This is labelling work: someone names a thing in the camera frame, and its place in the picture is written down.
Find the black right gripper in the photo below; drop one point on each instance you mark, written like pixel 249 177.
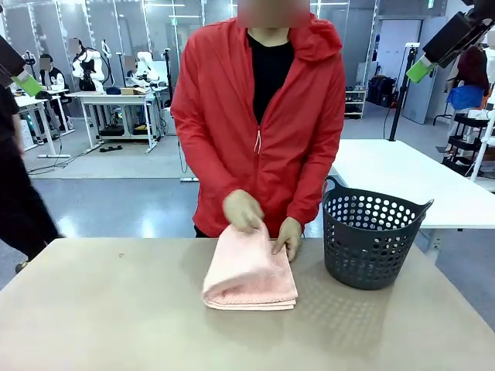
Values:
pixel 456 40

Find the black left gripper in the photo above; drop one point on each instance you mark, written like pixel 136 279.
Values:
pixel 9 62

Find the pink terry towel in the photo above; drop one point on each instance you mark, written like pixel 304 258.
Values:
pixel 247 278

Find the person left forearm red sleeve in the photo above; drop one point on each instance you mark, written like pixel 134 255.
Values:
pixel 309 189

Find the person right forearm red sleeve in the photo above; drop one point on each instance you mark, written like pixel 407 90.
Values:
pixel 209 170

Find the person left hand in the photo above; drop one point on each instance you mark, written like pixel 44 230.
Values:
pixel 289 237

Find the person right hand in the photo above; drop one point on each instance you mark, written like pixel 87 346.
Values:
pixel 241 210

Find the white height adjustable desk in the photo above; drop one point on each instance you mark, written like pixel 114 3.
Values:
pixel 116 96
pixel 38 99

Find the seated bystander in varsity jacket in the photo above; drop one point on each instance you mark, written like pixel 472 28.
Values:
pixel 52 77

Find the black stand pole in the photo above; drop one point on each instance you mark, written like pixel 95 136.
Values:
pixel 398 104

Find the black bags pile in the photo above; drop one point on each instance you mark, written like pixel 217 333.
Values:
pixel 381 90

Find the bystander with long dark hair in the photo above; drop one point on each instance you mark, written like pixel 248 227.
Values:
pixel 473 65

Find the white open shelf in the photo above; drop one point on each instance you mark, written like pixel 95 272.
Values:
pixel 356 100

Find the white and black background robot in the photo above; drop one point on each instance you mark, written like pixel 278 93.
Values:
pixel 96 65

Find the black utility cart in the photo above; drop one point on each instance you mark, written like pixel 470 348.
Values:
pixel 464 135

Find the large white table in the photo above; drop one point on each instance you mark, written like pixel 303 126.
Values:
pixel 386 162

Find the cardboard box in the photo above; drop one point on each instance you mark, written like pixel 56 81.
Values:
pixel 133 90

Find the bystander in black clothes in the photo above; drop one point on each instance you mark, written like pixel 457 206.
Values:
pixel 19 193

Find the dark grey perforated laundry basket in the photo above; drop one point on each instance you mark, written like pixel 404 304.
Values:
pixel 363 247

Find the person torso in red jacket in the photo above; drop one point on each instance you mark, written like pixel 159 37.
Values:
pixel 232 96

